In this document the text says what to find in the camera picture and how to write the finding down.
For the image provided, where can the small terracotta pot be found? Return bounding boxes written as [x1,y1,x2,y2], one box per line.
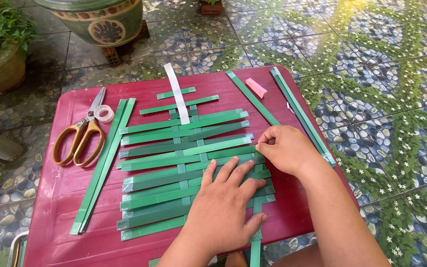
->
[200,0,224,16]

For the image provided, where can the metal frame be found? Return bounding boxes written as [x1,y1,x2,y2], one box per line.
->
[7,231,29,267]

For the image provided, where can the person's left hand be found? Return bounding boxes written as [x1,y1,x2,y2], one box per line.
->
[179,156,268,257]

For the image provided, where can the clear tape roll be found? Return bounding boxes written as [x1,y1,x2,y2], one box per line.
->
[94,105,115,124]

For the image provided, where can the woven mat of green straps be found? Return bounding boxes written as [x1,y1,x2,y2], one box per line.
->
[116,86,276,267]

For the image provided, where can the pink eraser block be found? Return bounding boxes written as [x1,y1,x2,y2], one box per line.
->
[245,77,268,99]

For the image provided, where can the long green plastic strip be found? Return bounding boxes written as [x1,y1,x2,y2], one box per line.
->
[273,66,337,167]
[69,99,128,235]
[79,98,136,233]
[270,67,333,165]
[226,70,281,127]

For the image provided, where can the red plastic table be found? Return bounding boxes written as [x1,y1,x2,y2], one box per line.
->
[23,65,360,267]

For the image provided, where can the light green plastic strip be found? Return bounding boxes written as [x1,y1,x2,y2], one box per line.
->
[116,145,258,170]

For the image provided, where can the person's right hand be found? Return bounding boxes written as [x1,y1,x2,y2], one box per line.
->
[255,125,324,178]

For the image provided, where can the white plastic strip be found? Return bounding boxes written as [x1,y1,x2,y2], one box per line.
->
[163,63,191,125]

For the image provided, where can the large patterned ceramic jar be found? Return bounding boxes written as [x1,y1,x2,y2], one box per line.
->
[33,0,144,48]

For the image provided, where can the gold-handled scissors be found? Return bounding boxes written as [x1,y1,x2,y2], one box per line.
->
[52,87,107,168]

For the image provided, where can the brown brick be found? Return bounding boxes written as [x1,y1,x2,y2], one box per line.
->
[102,47,122,67]

